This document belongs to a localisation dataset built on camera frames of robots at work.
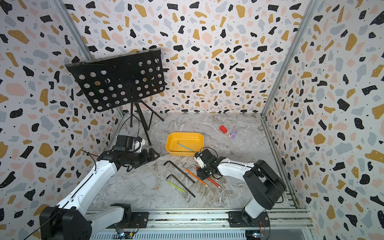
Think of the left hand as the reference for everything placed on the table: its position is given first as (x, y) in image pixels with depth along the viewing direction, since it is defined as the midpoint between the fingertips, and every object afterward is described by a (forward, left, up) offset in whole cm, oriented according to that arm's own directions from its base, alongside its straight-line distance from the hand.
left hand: (154, 157), depth 81 cm
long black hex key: (+5, -6, -14) cm, 16 cm away
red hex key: (-9, -33, -14) cm, 37 cm away
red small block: (+30, -42, -13) cm, 54 cm away
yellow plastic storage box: (+19, -14, -16) cm, 28 cm away
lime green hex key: (-11, -10, -15) cm, 21 cm away
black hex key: (-10, -14, -14) cm, 22 cm away
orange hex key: (-6, -22, -14) cm, 27 cm away
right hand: (-3, -25, -14) cm, 29 cm away
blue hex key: (+20, -9, -16) cm, 27 cm away
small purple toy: (+24, -49, -12) cm, 56 cm away
